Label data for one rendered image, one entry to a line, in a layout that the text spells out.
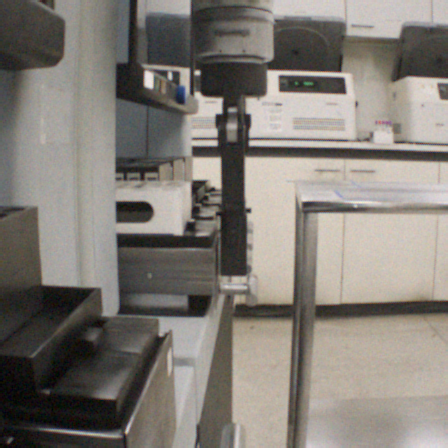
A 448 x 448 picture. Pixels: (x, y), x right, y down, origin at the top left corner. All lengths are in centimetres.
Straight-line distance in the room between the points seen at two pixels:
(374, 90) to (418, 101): 64
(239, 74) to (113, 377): 44
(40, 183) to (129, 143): 85
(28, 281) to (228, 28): 39
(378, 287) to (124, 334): 284
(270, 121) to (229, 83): 234
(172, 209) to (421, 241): 256
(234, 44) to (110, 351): 42
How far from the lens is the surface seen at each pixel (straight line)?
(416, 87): 314
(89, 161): 51
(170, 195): 63
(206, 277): 62
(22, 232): 32
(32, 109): 38
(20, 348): 29
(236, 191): 63
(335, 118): 300
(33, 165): 38
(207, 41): 64
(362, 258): 307
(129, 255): 63
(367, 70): 368
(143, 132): 123
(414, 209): 97
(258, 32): 64
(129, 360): 28
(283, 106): 297
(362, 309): 319
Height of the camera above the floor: 92
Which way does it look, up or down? 8 degrees down
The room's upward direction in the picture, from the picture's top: straight up
